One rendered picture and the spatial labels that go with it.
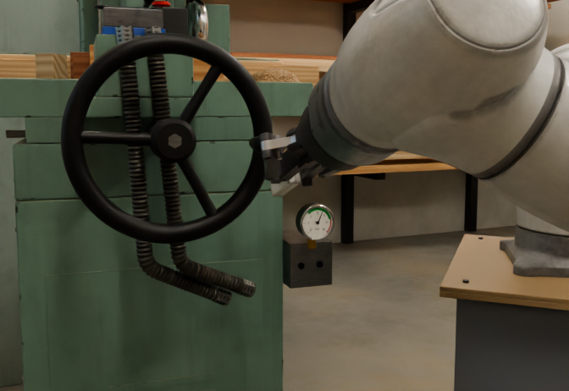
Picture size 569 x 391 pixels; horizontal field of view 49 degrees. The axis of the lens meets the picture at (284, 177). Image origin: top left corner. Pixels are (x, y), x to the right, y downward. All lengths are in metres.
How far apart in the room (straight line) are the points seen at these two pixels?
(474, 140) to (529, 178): 0.05
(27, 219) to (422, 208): 3.56
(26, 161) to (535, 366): 0.80
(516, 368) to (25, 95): 0.82
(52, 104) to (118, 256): 0.27
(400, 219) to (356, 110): 3.85
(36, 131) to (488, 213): 4.01
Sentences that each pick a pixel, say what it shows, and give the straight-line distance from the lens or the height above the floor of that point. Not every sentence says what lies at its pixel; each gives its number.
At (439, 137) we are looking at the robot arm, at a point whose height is 0.83.
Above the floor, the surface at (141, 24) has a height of 0.98.
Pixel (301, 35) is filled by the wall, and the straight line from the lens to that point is 3.87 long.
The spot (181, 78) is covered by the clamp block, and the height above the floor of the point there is 0.90.
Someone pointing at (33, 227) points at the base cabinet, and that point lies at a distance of 1.06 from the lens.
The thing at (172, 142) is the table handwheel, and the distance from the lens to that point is 0.85.
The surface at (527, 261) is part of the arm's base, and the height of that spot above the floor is 0.63.
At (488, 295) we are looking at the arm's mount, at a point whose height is 0.61.
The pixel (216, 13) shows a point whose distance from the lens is 1.40.
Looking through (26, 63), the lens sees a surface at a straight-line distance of 1.20.
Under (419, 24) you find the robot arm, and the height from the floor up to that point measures 0.90.
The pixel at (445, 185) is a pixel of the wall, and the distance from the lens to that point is 4.47.
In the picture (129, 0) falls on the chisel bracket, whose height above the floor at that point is 1.04.
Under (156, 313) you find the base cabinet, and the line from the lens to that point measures 1.10.
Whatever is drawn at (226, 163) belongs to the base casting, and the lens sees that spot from 1.07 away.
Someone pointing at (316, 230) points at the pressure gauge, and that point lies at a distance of 1.07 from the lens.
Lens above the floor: 0.85
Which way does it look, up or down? 6 degrees down
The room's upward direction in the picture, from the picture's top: straight up
